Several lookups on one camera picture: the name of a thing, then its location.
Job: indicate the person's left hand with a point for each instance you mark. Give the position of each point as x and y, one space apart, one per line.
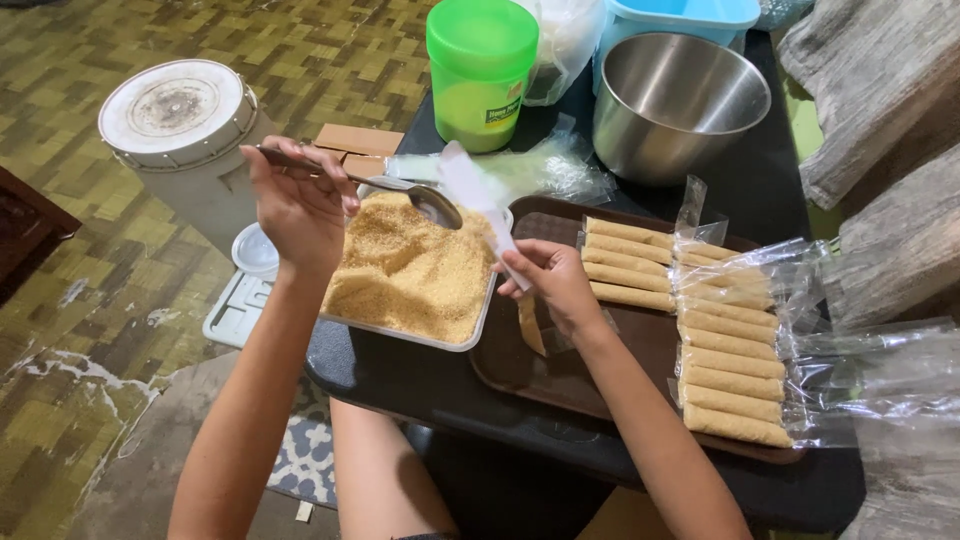
300 214

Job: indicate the person's right hand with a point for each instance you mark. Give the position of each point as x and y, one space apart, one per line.
566 289

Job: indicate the narrow clear plastic sleeve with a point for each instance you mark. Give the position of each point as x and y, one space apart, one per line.
472 187

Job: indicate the metal spoon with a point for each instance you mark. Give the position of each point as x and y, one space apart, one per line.
439 206

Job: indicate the round clear plastic lid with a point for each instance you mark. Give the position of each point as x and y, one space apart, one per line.
253 251

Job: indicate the brown plastic tray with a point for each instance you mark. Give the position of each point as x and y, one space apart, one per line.
570 375

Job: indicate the brown cardboard pieces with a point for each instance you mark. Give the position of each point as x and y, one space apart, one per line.
360 141

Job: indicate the pile of empty clear sleeves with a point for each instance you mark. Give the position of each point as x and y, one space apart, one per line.
547 172

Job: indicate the white rectangular container lid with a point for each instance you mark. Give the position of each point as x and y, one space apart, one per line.
232 311

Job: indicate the heap of brown sugar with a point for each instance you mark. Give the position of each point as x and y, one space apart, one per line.
405 277

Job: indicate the white lidded bucket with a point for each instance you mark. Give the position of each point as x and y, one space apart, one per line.
187 135

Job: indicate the grey rectangular plastic container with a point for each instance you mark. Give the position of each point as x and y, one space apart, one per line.
420 341

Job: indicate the row of filled sugar packets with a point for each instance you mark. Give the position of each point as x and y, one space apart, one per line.
727 364

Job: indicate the steel mixing bowl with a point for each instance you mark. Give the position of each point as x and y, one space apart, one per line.
675 112

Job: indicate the green plastic jar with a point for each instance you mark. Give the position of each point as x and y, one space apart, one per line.
480 82

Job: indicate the blue patterned rug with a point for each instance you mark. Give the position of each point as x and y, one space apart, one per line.
307 450

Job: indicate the crumpled clear plastic bag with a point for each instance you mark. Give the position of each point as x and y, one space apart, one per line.
562 45

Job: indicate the person's leg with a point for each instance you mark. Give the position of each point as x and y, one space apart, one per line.
382 480

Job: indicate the dark wooden furniture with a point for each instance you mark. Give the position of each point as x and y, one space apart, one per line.
26 232

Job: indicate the blue plastic basin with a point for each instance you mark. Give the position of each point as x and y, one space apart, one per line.
675 15

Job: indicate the small white paper scrap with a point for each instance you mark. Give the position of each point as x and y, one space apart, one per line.
304 511

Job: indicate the loose clear plastic sheets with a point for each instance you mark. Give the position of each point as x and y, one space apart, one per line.
877 375

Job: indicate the grey upholstered sofa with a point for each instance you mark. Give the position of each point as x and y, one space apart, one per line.
885 112

